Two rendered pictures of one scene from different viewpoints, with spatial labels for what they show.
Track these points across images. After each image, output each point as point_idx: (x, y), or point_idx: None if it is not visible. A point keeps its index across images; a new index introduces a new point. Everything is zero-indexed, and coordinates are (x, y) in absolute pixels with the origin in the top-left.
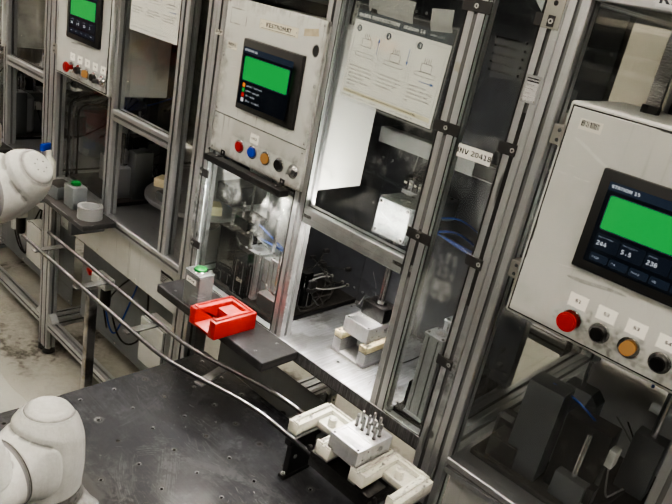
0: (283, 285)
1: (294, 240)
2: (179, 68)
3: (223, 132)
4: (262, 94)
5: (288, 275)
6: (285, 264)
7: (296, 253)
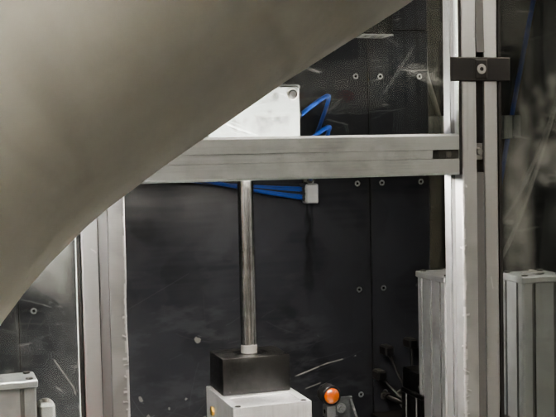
0: (106, 402)
1: (113, 249)
2: None
3: None
4: None
5: (118, 361)
6: (97, 336)
7: (126, 285)
